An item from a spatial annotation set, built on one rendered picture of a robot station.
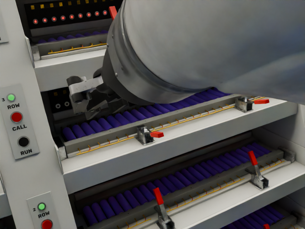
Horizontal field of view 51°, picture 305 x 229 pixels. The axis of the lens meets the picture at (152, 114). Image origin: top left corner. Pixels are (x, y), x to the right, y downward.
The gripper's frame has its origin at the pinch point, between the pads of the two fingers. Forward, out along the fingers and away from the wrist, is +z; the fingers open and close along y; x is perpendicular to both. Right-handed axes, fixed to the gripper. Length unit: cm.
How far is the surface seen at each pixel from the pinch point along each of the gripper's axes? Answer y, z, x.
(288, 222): -48, 27, 40
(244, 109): -36.9, 16.3, 7.1
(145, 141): -10.5, 15.7, 7.5
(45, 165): 9.0, 14.8, 6.1
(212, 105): -30.7, 19.5, 4.0
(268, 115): -43.7, 16.8, 10.2
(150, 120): -14.5, 19.5, 3.3
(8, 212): 16.6, 17.1, 12.0
